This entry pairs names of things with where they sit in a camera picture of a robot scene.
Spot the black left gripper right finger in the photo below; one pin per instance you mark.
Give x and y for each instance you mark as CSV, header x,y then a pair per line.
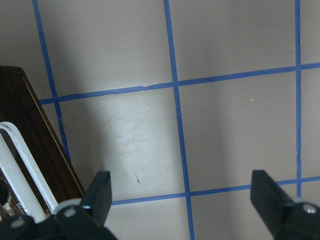
x,y
286,218

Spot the dark wooden drawer cabinet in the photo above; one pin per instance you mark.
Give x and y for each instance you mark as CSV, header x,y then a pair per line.
x,y
20,106

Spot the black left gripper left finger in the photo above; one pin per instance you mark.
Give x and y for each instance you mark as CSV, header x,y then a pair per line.
x,y
85,220

